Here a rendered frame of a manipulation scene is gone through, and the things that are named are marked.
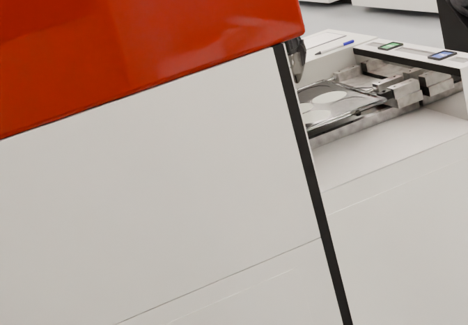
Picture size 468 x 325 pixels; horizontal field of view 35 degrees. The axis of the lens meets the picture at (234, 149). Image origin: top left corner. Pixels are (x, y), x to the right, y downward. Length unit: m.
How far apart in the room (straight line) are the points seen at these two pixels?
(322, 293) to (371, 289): 0.32
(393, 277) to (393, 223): 0.14
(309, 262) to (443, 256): 0.52
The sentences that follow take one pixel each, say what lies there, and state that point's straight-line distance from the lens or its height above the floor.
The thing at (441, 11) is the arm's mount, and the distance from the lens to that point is 2.52.
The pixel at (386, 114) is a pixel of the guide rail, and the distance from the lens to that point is 2.06.
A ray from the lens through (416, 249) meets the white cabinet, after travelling 1.89.
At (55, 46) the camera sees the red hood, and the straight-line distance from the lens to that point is 1.28.
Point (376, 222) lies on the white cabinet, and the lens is 1.80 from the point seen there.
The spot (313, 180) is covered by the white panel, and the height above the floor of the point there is 0.94.
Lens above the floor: 1.49
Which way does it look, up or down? 18 degrees down
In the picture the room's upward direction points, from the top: 16 degrees counter-clockwise
